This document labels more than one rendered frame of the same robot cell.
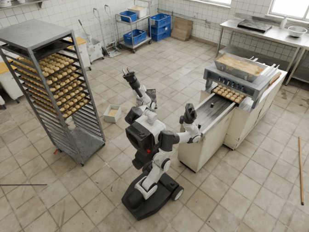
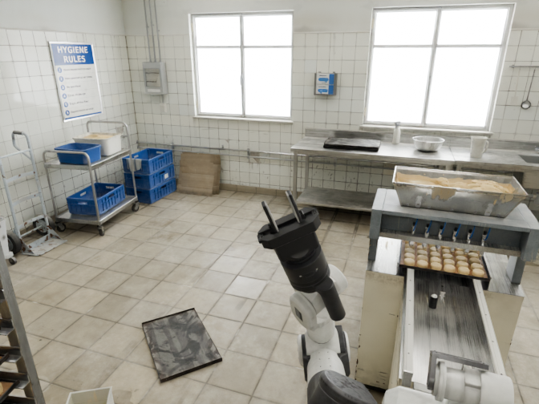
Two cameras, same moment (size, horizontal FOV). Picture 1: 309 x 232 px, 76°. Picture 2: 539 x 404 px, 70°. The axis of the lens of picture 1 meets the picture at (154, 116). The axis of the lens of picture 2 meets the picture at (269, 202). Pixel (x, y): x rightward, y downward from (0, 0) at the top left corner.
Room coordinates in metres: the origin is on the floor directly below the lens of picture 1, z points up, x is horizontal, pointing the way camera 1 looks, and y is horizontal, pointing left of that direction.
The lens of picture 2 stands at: (0.93, 0.54, 1.89)
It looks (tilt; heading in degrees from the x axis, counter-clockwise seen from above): 21 degrees down; 334
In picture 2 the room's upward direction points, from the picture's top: straight up
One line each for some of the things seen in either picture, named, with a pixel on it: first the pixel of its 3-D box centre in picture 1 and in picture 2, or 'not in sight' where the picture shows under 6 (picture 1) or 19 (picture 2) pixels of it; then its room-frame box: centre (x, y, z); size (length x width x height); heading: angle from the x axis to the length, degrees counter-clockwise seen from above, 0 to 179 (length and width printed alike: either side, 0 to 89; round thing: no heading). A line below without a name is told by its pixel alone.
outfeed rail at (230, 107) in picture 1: (244, 93); (468, 255); (2.11, -1.22, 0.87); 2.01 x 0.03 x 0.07; 135
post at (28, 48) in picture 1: (62, 120); not in sight; (1.61, 1.03, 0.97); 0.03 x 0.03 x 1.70; 56
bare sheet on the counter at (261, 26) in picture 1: (254, 24); (353, 141); (4.46, -2.25, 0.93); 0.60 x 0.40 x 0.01; 46
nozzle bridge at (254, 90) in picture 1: (233, 84); (443, 236); (2.14, -1.04, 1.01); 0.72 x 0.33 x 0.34; 45
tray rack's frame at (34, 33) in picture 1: (62, 102); not in sight; (1.97, 1.16, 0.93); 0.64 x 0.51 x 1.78; 56
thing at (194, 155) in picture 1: (204, 134); (431, 397); (1.79, -0.68, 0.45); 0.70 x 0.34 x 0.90; 135
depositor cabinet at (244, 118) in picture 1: (238, 102); (425, 286); (2.47, -1.37, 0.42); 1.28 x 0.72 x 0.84; 135
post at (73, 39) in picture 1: (91, 98); (34, 394); (1.99, 0.78, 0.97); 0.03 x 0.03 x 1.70; 56
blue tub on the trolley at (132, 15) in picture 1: (128, 16); (79, 153); (5.47, 0.59, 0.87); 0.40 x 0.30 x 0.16; 49
